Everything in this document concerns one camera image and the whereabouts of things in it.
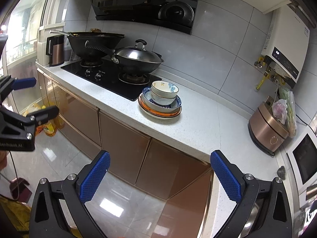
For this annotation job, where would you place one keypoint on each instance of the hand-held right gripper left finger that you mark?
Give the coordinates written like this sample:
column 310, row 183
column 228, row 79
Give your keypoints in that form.
column 95, row 176

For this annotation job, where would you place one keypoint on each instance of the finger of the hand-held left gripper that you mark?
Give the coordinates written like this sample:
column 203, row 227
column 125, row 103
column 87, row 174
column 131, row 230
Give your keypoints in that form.
column 48, row 112
column 24, row 83

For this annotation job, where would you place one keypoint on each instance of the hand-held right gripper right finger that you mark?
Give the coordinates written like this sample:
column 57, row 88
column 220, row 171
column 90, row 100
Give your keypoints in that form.
column 225, row 176

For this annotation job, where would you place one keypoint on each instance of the white plate with mandala pattern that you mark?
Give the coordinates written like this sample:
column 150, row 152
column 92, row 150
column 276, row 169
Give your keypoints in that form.
column 161, row 118

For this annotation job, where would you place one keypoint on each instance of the orange rimmed plate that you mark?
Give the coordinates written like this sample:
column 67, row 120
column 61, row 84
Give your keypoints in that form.
column 158, row 114

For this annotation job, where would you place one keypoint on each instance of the blue patterned bowl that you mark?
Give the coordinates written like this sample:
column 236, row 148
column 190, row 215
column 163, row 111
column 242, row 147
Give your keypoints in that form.
column 158, row 107

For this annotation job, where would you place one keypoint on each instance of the white bowl with dark rim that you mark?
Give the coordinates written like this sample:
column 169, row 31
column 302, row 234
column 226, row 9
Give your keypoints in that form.
column 163, row 101

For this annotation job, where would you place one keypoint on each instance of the pale bowl with blue print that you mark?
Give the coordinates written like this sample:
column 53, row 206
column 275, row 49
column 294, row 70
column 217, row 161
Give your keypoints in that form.
column 162, row 91

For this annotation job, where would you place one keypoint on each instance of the yellow oil bottle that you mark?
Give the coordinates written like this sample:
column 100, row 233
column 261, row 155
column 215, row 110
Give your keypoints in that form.
column 50, row 127

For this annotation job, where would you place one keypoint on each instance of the brown electric kettle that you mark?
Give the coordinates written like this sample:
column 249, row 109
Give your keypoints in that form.
column 57, row 52

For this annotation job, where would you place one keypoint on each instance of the red dustpan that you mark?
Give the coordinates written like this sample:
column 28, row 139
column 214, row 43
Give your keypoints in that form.
column 21, row 191

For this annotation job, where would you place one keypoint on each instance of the steel sink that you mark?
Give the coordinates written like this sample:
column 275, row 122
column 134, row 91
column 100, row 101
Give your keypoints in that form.
column 253, row 214

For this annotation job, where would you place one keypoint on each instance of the rose gold rice cooker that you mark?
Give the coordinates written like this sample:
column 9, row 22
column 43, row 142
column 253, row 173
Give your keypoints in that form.
column 265, row 126

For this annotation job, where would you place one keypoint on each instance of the black glass gas cooktop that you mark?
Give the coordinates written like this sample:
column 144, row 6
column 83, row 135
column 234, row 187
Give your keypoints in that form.
column 109, row 84

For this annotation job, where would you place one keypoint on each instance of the black frying wok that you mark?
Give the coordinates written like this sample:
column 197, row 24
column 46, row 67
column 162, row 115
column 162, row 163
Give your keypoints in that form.
column 86, row 45

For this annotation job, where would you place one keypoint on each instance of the white microwave oven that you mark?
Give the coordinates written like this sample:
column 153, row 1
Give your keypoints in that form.
column 304, row 156

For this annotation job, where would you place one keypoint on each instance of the plastic bag with purple vegetable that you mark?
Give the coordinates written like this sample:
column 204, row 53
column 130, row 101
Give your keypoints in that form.
column 279, row 110

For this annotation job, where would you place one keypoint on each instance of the plastic bag with green vegetables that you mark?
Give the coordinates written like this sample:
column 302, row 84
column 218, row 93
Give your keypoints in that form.
column 291, row 111

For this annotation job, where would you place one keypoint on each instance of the yellow gas pipe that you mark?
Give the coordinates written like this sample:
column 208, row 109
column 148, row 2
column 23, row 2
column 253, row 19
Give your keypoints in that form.
column 262, row 81

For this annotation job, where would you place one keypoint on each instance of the steel wok lid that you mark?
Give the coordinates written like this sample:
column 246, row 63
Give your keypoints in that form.
column 133, row 54

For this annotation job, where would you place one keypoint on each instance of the white water heater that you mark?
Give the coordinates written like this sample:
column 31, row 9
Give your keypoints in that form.
column 287, row 42

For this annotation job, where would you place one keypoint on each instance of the wall socket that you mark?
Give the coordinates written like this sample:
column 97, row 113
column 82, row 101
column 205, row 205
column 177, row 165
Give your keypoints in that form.
column 269, row 101

